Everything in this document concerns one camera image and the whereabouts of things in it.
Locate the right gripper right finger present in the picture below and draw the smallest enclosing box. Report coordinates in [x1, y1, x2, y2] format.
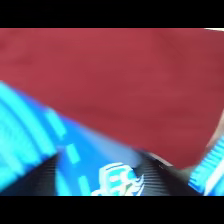
[132, 150, 198, 197]

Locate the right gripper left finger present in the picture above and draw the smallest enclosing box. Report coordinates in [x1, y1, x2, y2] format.
[0, 153, 61, 197]

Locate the red T-shirt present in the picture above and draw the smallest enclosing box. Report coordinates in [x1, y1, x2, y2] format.
[0, 27, 224, 170]

